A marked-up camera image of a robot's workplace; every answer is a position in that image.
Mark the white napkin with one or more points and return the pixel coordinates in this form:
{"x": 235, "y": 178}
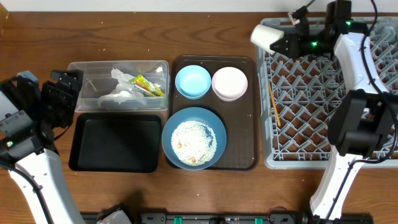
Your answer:
{"x": 124, "y": 89}

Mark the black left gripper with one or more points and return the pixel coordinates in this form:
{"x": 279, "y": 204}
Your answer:
{"x": 66, "y": 100}

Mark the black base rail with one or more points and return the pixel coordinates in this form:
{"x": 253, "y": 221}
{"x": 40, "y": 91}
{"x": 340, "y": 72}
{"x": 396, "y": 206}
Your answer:
{"x": 277, "y": 218}

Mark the grey dishwasher rack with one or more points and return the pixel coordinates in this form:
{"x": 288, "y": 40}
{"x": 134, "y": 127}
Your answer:
{"x": 307, "y": 92}

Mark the yellow green snack wrapper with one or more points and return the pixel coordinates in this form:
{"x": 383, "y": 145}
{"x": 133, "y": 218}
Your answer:
{"x": 146, "y": 86}

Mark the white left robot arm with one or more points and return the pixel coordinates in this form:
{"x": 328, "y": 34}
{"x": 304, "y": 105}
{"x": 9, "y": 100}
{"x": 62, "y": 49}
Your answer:
{"x": 30, "y": 112}

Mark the white rice leftovers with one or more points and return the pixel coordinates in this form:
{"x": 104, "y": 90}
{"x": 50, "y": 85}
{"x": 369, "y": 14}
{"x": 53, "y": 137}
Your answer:
{"x": 194, "y": 143}

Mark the wooden chopstick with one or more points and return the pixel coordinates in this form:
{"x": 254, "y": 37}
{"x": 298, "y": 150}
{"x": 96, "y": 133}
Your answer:
{"x": 274, "y": 105}

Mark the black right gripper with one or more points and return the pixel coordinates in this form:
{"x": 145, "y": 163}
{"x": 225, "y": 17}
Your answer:
{"x": 294, "y": 42}

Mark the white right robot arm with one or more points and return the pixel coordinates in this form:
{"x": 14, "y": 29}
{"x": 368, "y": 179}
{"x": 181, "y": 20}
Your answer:
{"x": 366, "y": 114}

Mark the brown serving tray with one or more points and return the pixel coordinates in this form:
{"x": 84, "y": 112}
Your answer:
{"x": 240, "y": 117}

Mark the clear plastic waste bin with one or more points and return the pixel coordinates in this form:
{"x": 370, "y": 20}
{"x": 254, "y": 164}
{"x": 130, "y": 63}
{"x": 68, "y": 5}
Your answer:
{"x": 97, "y": 82}

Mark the large blue plate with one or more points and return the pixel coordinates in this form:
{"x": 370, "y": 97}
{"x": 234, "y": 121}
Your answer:
{"x": 194, "y": 114}

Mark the black plastic tray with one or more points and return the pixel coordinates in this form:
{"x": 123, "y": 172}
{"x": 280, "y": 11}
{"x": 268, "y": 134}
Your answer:
{"x": 116, "y": 142}

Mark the white cup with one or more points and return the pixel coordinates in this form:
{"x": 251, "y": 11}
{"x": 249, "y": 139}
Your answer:
{"x": 263, "y": 36}

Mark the light blue bowl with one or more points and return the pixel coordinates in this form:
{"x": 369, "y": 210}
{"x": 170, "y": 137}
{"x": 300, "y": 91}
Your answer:
{"x": 193, "y": 81}

